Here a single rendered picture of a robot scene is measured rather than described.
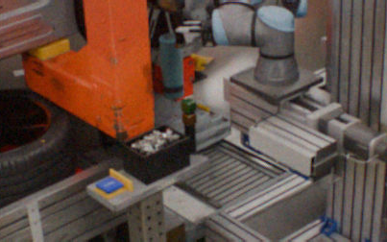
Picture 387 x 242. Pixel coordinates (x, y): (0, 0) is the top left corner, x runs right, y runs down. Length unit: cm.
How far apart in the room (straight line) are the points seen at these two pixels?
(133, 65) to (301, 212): 84
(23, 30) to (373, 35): 138
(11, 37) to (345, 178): 136
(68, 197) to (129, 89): 46
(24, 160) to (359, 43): 126
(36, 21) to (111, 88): 51
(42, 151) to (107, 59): 44
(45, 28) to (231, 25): 93
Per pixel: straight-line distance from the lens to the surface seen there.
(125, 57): 290
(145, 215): 297
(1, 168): 303
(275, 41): 265
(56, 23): 334
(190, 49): 353
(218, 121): 390
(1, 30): 321
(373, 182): 280
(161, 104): 372
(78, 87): 315
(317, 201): 322
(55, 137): 314
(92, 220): 320
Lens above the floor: 200
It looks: 28 degrees down
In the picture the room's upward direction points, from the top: 3 degrees counter-clockwise
